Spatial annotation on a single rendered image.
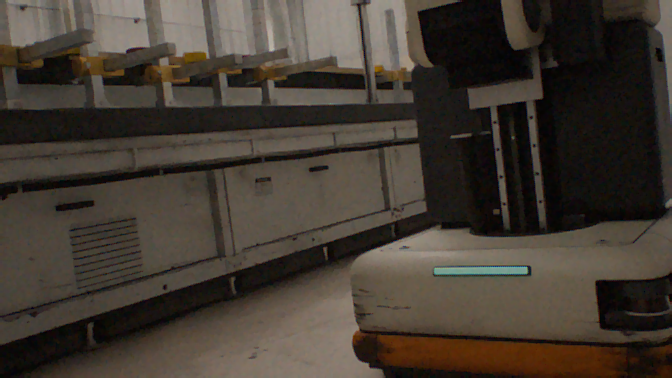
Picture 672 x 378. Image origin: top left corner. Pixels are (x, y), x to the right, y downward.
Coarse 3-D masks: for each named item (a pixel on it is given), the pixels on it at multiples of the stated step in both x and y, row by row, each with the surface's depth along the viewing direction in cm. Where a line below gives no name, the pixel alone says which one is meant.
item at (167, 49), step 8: (144, 48) 177; (152, 48) 175; (160, 48) 173; (168, 48) 172; (176, 48) 174; (120, 56) 182; (128, 56) 180; (136, 56) 179; (144, 56) 177; (152, 56) 175; (160, 56) 174; (168, 56) 175; (104, 64) 186; (112, 64) 184; (120, 64) 183; (128, 64) 181; (136, 64) 182; (72, 72) 194; (72, 80) 195; (80, 80) 197
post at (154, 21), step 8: (144, 0) 204; (152, 0) 203; (152, 8) 203; (160, 8) 206; (152, 16) 203; (160, 16) 205; (152, 24) 204; (160, 24) 205; (152, 32) 204; (160, 32) 205; (152, 40) 204; (160, 40) 205; (152, 64) 206; (160, 64) 204; (160, 88) 205; (168, 88) 206; (160, 96) 205; (168, 96) 206
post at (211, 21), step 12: (204, 0) 224; (204, 12) 225; (216, 12) 226; (204, 24) 225; (216, 24) 225; (216, 36) 225; (216, 48) 224; (216, 84) 226; (216, 96) 226; (228, 96) 228
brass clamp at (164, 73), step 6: (150, 66) 202; (156, 66) 203; (162, 66) 204; (168, 66) 206; (174, 66) 208; (180, 66) 209; (150, 72) 203; (156, 72) 201; (162, 72) 203; (168, 72) 205; (150, 78) 203; (156, 78) 202; (162, 78) 203; (168, 78) 205; (174, 78) 207; (180, 78) 209; (186, 78) 211; (174, 84) 213
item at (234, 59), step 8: (224, 56) 195; (232, 56) 193; (240, 56) 195; (192, 64) 202; (200, 64) 200; (208, 64) 199; (216, 64) 197; (224, 64) 195; (232, 64) 194; (176, 72) 206; (184, 72) 204; (192, 72) 203; (200, 72) 202; (136, 80) 216; (144, 80) 214; (144, 88) 217
